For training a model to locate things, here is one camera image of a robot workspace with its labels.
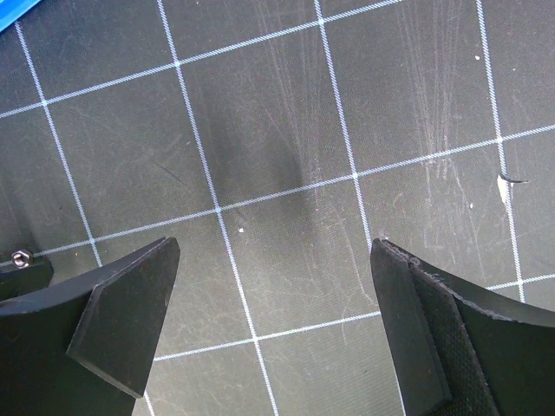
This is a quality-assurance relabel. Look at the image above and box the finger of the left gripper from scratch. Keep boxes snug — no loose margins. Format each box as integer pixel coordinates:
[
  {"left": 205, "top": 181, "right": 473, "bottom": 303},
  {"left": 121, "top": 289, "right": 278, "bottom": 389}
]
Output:
[{"left": 0, "top": 260, "right": 54, "bottom": 299}]

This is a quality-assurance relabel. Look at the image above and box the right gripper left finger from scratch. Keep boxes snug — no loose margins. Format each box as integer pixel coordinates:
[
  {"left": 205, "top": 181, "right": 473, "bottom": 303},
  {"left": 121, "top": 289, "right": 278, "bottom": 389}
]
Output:
[{"left": 1, "top": 237, "right": 180, "bottom": 415}]

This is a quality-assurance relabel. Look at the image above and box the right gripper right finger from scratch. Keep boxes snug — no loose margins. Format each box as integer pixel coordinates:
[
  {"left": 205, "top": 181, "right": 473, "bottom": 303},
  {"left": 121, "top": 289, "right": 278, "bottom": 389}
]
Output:
[{"left": 371, "top": 239, "right": 554, "bottom": 415}]

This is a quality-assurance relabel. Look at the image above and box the hex nut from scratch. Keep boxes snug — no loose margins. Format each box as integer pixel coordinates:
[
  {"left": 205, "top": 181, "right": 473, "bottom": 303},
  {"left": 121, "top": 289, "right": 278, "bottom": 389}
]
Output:
[{"left": 11, "top": 250, "right": 33, "bottom": 269}]

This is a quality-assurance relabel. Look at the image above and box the blue plastic compartment bin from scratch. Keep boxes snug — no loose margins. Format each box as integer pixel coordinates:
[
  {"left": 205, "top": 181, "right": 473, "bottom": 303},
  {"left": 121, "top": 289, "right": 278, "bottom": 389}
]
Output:
[{"left": 0, "top": 0, "right": 41, "bottom": 31}]

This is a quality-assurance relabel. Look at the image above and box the black grid cutting mat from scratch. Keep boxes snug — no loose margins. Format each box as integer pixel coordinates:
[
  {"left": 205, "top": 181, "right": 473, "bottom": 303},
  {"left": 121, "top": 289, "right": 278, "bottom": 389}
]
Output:
[{"left": 1, "top": 1, "right": 554, "bottom": 415}]

